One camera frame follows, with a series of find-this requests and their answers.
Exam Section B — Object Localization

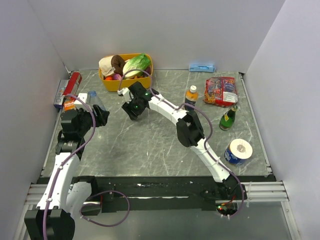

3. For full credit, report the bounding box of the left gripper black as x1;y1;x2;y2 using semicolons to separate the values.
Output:
76;104;109;137

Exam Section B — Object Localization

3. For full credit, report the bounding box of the clear blue water bottle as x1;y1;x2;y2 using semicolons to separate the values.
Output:
87;90;106;111

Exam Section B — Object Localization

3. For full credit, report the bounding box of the orange drink bottle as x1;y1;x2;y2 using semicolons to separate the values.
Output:
184;88;198;111

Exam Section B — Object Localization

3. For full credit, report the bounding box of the white bottle cap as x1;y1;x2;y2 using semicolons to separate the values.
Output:
189;85;197;93

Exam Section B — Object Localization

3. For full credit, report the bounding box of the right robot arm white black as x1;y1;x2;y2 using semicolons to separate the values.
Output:
117;81;245;200

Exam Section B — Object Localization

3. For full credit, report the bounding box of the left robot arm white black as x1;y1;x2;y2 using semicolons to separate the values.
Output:
24;104;110;240

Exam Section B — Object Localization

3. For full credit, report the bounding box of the yellow plastic basket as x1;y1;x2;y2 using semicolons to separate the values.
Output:
98;53;153;92

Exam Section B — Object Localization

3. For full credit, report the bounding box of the orange razor box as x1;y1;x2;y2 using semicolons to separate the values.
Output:
62;98;76;112

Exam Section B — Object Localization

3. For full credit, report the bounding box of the red box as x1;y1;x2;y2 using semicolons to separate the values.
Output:
63;72;82;96

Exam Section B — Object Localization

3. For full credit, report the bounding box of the purple grey box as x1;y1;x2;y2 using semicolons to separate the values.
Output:
53;79;69;109

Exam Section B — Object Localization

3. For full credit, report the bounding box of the brown beige plush toy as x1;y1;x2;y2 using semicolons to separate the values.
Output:
98;55;126;77

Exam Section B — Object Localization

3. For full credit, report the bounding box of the plush cabbage toy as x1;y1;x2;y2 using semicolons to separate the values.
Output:
122;53;151;79

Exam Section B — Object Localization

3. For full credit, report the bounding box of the blue tissue pack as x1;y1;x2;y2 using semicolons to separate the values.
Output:
188;64;216;73

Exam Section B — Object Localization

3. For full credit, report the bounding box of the red snack bag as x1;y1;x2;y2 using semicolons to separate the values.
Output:
203;76;238;108

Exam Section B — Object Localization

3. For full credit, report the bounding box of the small dark jar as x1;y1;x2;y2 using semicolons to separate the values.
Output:
219;105;238;131

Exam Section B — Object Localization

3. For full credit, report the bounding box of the white blue can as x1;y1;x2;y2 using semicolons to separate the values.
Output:
224;138;253;166

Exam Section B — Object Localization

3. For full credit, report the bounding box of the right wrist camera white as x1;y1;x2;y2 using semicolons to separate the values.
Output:
117;87;132;103

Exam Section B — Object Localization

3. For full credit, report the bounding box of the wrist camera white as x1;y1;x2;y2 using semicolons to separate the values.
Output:
117;87;132;103
74;93;88;111

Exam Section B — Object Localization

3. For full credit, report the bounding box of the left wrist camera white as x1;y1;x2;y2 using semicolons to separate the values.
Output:
74;93;88;111

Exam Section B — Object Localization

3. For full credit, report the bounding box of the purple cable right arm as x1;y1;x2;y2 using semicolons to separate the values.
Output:
118;69;245;218

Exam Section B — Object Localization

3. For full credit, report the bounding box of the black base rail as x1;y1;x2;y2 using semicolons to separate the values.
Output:
37;174;277;213

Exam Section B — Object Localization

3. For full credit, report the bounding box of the aluminium frame rail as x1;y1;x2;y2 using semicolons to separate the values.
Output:
243;181;289;202

